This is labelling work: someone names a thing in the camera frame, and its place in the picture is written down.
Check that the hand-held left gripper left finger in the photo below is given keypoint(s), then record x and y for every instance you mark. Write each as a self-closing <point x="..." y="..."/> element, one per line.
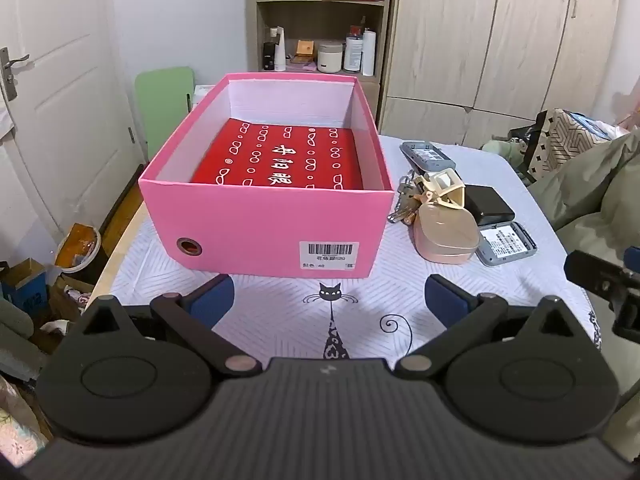
<point x="215" y="300"/>

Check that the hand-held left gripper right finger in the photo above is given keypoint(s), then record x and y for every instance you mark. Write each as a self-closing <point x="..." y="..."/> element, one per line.
<point x="445" y="300"/>

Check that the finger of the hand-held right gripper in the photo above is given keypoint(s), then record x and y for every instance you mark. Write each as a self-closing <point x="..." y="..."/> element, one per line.
<point x="590" y="267"/>
<point x="629" y="315"/>

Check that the pink rounded case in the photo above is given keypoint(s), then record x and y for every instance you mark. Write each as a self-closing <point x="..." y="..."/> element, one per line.
<point x="445" y="235"/>

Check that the grey device with white label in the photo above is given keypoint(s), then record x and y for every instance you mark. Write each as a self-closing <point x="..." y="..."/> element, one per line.
<point x="505" y="242"/>

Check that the pink cardboard box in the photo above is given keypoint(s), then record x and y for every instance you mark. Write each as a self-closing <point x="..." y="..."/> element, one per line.
<point x="260" y="225"/>

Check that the silver key bunch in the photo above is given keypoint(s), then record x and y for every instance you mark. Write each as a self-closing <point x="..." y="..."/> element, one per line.
<point x="402" y="205"/>

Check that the black rectangular case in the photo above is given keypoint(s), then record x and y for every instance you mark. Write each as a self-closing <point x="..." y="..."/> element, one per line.
<point x="487" y="205"/>

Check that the beige hair clip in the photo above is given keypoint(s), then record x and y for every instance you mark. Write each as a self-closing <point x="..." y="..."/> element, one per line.
<point x="445" y="187"/>

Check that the grey device with back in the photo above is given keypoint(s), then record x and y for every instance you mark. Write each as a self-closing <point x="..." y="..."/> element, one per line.
<point x="425" y="155"/>

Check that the olive green jacket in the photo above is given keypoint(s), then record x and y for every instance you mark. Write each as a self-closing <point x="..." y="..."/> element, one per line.
<point x="600" y="190"/>

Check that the light wooden table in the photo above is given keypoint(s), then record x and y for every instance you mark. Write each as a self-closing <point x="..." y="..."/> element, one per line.
<point x="117" y="245"/>

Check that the black trash bin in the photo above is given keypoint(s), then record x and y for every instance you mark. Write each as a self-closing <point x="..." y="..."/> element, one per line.
<point x="97" y="260"/>

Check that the geometric patterned bag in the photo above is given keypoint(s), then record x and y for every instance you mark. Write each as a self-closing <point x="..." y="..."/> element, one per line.
<point x="560" y="140"/>

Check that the orange plastic bag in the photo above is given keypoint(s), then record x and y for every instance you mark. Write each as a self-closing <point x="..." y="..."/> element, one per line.
<point x="77" y="247"/>

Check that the brown paper bag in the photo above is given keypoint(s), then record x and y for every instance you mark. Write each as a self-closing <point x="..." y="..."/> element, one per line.
<point x="67" y="297"/>

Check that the blue cardboard box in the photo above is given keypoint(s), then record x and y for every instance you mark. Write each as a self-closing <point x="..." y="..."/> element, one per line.
<point x="25" y="290"/>

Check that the green folding table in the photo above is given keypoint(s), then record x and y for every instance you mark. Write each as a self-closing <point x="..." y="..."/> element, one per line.
<point x="162" y="110"/>

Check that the grey fabric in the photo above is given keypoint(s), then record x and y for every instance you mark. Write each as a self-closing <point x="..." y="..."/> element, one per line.
<point x="20" y="340"/>

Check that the floral cloth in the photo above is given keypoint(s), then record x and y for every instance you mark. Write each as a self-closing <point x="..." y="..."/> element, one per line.
<point x="17" y="420"/>

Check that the white door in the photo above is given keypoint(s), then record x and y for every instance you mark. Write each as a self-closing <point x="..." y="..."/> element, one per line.
<point x="65" y="110"/>

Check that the black bottle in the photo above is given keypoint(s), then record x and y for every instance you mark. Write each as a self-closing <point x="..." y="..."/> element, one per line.
<point x="268" y="57"/>

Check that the pink flat packet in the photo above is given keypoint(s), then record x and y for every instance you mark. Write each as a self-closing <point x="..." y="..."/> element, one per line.
<point x="304" y="63"/>

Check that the white spray bottle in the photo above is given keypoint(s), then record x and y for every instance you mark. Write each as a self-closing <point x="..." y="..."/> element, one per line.
<point x="279" y="52"/>

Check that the tall white bottle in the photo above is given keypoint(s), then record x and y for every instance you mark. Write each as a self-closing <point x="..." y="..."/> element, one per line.
<point x="368" y="52"/>

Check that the light wooden wardrobe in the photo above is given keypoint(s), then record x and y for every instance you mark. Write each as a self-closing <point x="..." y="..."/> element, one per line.
<point x="475" y="35"/>

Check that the white bottle with label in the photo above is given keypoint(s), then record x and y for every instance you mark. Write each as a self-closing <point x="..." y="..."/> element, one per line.
<point x="352" y="54"/>

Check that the small wooden box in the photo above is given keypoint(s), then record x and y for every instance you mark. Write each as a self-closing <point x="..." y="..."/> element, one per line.
<point x="305" y="48"/>

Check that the white jar with lid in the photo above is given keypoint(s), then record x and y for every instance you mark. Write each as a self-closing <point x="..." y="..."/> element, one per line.
<point x="331" y="57"/>

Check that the wooden bookshelf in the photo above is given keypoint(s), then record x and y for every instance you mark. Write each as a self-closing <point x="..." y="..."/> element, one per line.
<point x="385" y="35"/>

